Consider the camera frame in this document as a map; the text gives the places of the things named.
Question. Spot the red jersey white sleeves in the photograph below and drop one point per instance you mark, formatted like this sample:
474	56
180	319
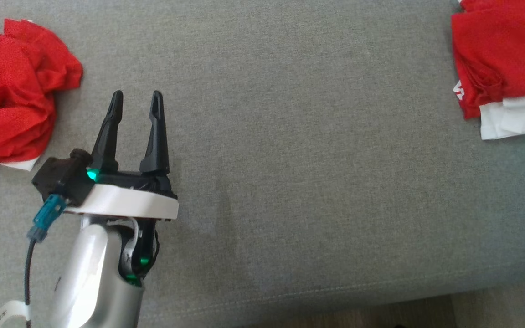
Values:
504	54

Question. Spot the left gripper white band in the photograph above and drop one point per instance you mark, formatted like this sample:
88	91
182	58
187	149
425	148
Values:
126	202

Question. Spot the red shorts white side stripe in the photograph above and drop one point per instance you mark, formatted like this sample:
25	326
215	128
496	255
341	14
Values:
12	91

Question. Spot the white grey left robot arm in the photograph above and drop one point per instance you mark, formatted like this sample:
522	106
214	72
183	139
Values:
89	278

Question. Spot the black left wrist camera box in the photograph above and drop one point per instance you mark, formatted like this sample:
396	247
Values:
62	175

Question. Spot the large grey sofa seat cushion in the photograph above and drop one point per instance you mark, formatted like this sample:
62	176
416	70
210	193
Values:
290	159

